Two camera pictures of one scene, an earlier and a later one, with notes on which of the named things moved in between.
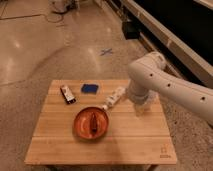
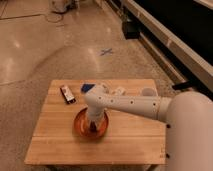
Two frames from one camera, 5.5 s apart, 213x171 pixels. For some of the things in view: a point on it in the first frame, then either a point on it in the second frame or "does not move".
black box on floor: (131, 29) does not move
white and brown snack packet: (67, 94) does not move
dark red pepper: (94, 122) does not move
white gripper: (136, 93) → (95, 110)
